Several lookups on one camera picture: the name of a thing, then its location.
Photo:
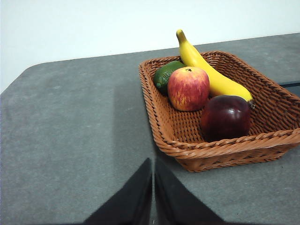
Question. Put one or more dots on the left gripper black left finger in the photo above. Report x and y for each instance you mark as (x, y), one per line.
(131, 201)

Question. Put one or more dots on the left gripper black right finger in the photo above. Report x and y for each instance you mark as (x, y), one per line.
(178, 204)

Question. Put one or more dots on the dark purple plum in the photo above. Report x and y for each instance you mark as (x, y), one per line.
(226, 117)

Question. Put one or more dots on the red yellow apple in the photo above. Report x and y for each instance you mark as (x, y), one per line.
(187, 89)

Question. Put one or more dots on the brown wicker basket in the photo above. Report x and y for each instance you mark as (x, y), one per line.
(269, 117)

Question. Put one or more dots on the green avocado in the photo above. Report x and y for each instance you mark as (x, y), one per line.
(164, 75)

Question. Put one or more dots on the yellow banana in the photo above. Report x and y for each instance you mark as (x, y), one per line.
(211, 72)

